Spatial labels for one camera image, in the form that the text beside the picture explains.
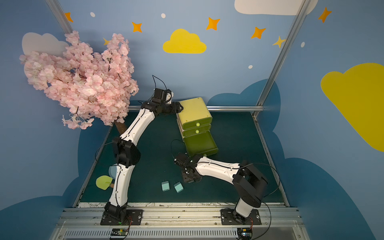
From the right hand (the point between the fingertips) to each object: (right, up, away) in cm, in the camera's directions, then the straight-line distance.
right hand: (190, 174), depth 85 cm
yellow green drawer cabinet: (+3, +33, +5) cm, 33 cm away
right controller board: (+27, -25, -13) cm, 39 cm away
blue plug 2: (-7, -6, -3) cm, 10 cm away
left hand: (-8, +41, +9) cm, 43 cm away
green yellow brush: (-51, -5, +1) cm, 51 cm away
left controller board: (-35, -24, -14) cm, 44 cm away
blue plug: (-15, -6, -1) cm, 16 cm away
